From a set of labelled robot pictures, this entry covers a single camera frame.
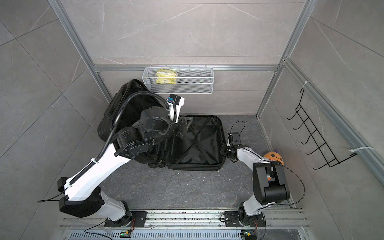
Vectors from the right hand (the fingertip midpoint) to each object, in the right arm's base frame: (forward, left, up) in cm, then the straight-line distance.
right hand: (223, 150), depth 95 cm
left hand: (-9, +20, +42) cm, 47 cm away
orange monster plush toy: (-8, -29, +5) cm, 30 cm away
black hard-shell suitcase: (+2, +14, +2) cm, 14 cm away
